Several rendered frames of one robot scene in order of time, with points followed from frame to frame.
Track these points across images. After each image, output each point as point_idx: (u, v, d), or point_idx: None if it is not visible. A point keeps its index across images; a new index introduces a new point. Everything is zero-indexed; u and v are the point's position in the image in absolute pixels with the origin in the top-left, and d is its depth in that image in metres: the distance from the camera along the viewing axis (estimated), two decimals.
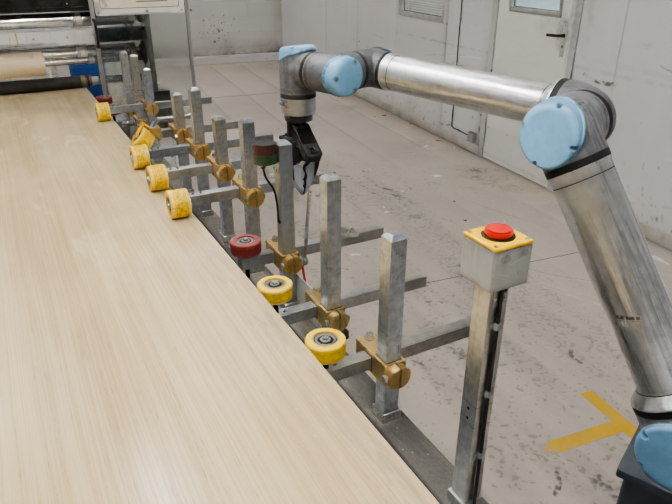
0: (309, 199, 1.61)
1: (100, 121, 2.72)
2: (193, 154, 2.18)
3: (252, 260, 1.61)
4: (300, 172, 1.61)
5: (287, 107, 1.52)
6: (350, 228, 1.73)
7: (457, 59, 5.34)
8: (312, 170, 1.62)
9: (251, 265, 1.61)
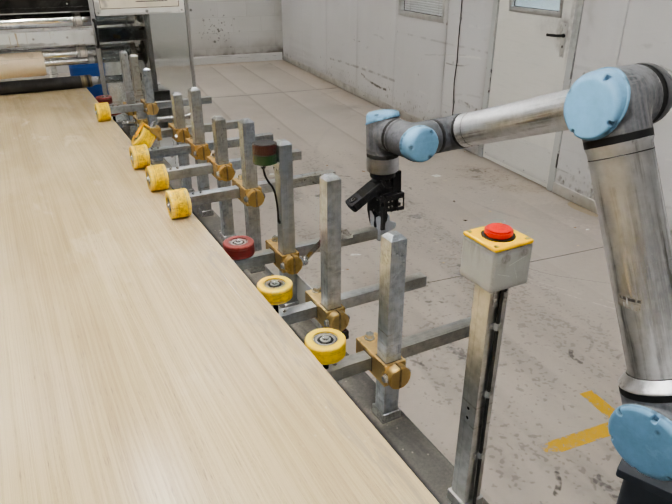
0: None
1: (100, 121, 2.72)
2: (193, 154, 2.18)
3: (245, 262, 1.60)
4: (373, 219, 1.78)
5: None
6: (344, 229, 1.72)
7: (457, 59, 5.34)
8: (379, 223, 1.76)
9: (244, 266, 1.61)
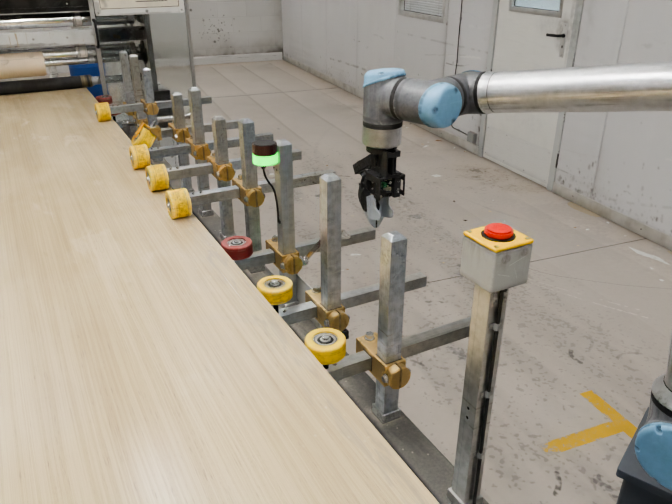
0: None
1: (100, 121, 2.72)
2: (193, 154, 2.18)
3: (242, 262, 1.60)
4: (377, 199, 1.50)
5: None
6: (341, 230, 1.72)
7: (457, 59, 5.34)
8: (365, 202, 1.49)
9: (241, 267, 1.60)
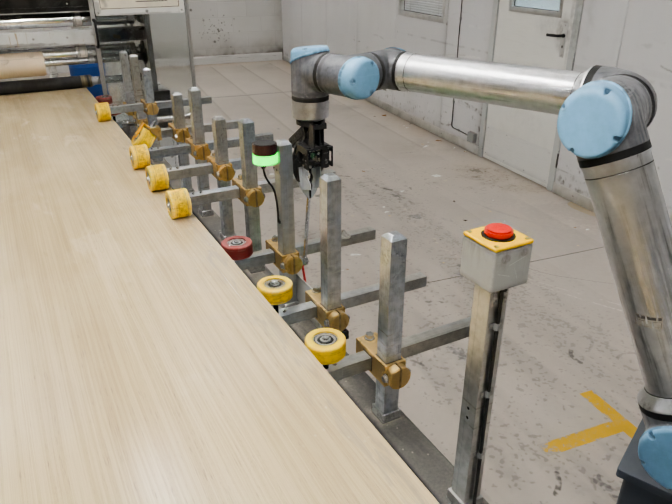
0: (309, 199, 1.62)
1: (100, 121, 2.72)
2: (193, 154, 2.18)
3: (242, 262, 1.60)
4: (311, 171, 1.60)
5: None
6: (341, 230, 1.72)
7: None
8: (298, 173, 1.58)
9: (241, 267, 1.60)
